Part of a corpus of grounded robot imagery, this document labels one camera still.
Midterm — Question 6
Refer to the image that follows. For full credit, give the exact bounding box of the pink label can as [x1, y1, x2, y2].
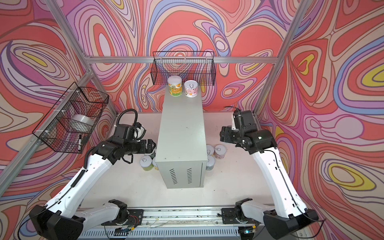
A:
[184, 80, 199, 98]

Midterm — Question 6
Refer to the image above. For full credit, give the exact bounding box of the green label can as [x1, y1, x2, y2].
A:
[167, 76, 182, 97]

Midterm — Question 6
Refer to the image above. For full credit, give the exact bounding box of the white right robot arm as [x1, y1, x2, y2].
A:
[220, 126, 320, 240]

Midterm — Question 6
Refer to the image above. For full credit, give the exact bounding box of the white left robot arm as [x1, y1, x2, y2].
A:
[29, 138, 157, 240]

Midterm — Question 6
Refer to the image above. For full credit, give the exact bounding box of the left side can middle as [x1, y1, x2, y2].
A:
[140, 156, 154, 171]

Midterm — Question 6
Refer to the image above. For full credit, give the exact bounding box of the right side can back left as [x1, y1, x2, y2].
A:
[206, 145, 215, 156]

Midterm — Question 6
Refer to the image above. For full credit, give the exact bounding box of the right side can front left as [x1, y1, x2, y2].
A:
[206, 155, 216, 171]

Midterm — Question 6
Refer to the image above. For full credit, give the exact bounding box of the grey metal cabinet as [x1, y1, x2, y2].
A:
[156, 93, 208, 189]

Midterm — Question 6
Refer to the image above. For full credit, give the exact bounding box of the black marker pen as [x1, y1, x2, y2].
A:
[78, 134, 82, 152]

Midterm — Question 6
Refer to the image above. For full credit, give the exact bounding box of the silver tape roll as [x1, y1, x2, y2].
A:
[71, 114, 94, 129]

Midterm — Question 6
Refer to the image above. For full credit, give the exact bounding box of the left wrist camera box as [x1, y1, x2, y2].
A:
[114, 124, 139, 141]

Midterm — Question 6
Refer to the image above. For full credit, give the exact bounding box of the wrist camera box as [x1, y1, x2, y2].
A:
[114, 124, 139, 141]
[233, 109, 256, 129]

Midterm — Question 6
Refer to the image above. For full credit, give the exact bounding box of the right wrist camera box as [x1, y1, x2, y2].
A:
[233, 109, 256, 129]

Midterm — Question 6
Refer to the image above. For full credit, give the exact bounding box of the black wire basket left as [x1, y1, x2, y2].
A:
[33, 83, 109, 154]

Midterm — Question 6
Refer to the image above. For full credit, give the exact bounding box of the black wire basket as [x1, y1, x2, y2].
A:
[151, 51, 216, 86]
[33, 83, 109, 154]

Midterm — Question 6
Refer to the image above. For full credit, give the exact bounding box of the aluminium frame crossbar back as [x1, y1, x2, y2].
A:
[85, 56, 278, 64]

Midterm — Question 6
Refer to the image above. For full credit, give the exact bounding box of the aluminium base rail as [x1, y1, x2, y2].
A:
[77, 205, 304, 240]

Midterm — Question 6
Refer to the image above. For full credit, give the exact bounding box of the black wire basket back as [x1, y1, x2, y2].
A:
[151, 51, 216, 86]

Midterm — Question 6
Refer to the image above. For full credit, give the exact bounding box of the aluminium frame post right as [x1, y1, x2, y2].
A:
[254, 0, 313, 114]

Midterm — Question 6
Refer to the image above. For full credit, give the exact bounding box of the aluminium frame post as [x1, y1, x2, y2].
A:
[44, 0, 118, 116]
[254, 0, 313, 114]

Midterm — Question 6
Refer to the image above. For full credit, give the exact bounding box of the aluminium frame post left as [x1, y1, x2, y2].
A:
[44, 0, 118, 116]

